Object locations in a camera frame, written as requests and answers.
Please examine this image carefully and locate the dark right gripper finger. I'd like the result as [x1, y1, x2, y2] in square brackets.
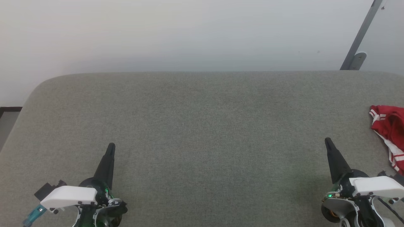
[324, 137, 351, 184]

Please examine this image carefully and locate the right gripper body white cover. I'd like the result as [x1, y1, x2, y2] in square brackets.
[333, 169, 404, 198]

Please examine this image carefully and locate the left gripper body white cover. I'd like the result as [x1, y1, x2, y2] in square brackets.
[40, 177, 112, 215]

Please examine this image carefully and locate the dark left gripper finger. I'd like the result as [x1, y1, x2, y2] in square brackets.
[94, 143, 116, 189]

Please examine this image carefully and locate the red and white jersey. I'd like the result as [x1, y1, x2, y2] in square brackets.
[369, 105, 404, 176]

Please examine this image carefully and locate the black skirting strip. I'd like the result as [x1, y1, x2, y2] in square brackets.
[0, 107, 23, 119]

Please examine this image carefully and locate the grey fabric sofa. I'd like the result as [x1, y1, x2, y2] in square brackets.
[0, 71, 404, 227]

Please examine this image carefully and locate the grey slanted metal bar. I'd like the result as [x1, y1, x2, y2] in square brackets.
[339, 0, 383, 70]

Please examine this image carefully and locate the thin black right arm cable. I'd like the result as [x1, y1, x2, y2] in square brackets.
[377, 197, 404, 223]

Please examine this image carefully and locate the black cable with teal plug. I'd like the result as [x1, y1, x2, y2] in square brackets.
[23, 204, 48, 227]

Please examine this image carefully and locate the grey rounded metal bracket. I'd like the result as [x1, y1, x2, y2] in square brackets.
[349, 52, 367, 70]

